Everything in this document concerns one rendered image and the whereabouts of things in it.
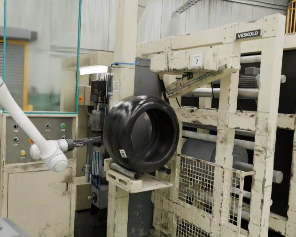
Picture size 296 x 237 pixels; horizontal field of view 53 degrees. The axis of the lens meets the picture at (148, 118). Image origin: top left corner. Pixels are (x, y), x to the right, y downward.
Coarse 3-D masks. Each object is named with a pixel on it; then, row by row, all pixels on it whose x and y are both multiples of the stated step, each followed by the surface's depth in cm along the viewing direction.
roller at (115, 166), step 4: (112, 164) 225; (116, 164) 223; (116, 168) 219; (120, 168) 215; (124, 168) 212; (124, 172) 210; (128, 172) 206; (132, 172) 203; (136, 172) 202; (132, 176) 201; (136, 176) 200
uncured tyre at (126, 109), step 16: (128, 96) 219; (144, 96) 208; (112, 112) 209; (128, 112) 198; (160, 112) 237; (112, 128) 201; (128, 128) 196; (160, 128) 243; (176, 128) 220; (112, 144) 202; (128, 144) 197; (160, 144) 241; (176, 144) 222; (128, 160) 200; (144, 160) 235; (160, 160) 214
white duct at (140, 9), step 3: (138, 0) 261; (141, 0) 260; (144, 0) 261; (147, 0) 262; (138, 3) 262; (141, 3) 262; (144, 3) 263; (138, 6) 264; (141, 6) 263; (144, 6) 265; (138, 9) 265; (141, 9) 266; (144, 9) 269; (138, 12) 267; (141, 12) 269; (138, 15) 269; (141, 15) 272; (138, 18) 272; (138, 21) 274
